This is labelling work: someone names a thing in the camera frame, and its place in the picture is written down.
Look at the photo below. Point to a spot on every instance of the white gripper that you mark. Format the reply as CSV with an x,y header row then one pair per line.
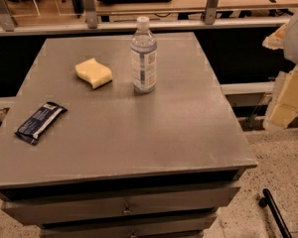
x,y
297,39

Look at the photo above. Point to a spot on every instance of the clear plastic water bottle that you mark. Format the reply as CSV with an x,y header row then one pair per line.
x,y
143,57

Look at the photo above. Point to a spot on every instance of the black floor stand leg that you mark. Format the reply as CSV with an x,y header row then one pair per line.
x,y
267,200

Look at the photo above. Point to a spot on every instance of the grey drawer cabinet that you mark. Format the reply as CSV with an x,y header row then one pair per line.
x,y
112,139

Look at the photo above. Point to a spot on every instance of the lower grey drawer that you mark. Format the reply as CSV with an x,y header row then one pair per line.
x,y
161,226

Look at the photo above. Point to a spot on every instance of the grey drawer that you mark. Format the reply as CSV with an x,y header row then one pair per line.
x,y
117,203
161,226

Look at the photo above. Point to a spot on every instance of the upper grey drawer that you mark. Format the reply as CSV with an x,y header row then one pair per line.
x,y
117,203

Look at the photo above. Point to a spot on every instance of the yellow sponge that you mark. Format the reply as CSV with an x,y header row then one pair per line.
x,y
93,72

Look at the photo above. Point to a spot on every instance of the dark blue snack packet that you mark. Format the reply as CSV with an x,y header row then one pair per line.
x,y
31,130

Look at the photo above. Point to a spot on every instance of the grey metal railing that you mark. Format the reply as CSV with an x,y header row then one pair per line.
x,y
62,17

